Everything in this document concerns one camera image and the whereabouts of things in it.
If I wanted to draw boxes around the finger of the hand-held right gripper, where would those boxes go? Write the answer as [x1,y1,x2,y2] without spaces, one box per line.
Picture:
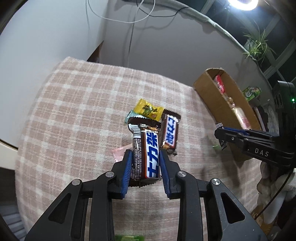
[222,126,278,140]
[214,128,250,153]

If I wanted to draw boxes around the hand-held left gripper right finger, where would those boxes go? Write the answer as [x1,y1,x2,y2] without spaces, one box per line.
[159,149,270,241]

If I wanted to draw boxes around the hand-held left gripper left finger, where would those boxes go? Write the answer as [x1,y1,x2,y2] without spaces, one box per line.
[24,149,133,241]

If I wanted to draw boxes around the black white candy packet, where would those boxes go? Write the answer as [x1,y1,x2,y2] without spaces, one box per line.
[215,122,229,151]

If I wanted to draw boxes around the sliced bread packet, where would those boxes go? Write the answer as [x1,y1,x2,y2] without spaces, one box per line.
[232,106,252,130]

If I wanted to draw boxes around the brown blue chocolate bar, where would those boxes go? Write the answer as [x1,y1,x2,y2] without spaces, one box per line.
[128,117,162,188]
[160,109,181,156]

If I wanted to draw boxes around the cardboard box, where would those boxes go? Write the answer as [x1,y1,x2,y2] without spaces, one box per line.
[193,67,266,163]

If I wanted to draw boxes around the teal candy packet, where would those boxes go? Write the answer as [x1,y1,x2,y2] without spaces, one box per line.
[125,110,141,124]

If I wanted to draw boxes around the yellow candy packet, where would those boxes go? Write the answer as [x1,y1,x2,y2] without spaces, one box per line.
[134,98,164,121]

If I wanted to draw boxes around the person's right hand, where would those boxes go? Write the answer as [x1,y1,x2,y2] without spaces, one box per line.
[257,161,296,224]

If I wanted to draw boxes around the pink packet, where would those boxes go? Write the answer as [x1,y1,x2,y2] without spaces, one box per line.
[112,143,130,163]

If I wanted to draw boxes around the green printed carton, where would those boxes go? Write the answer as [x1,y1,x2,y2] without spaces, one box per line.
[242,86,262,101]

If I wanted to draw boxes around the pink checkered tablecloth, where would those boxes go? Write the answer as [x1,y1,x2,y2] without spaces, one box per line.
[15,57,264,241]

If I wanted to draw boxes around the potted spider plant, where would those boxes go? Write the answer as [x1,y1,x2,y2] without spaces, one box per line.
[242,21,277,62]

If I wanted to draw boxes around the window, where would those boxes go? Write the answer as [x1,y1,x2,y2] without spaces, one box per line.
[201,0,296,81]

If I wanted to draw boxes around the ring light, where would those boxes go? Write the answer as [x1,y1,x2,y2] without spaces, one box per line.
[228,0,259,11]

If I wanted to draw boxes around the black cable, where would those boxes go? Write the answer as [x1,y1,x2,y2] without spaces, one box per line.
[136,0,192,19]

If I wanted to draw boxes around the white cable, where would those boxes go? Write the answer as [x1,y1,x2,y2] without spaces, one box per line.
[87,0,156,24]

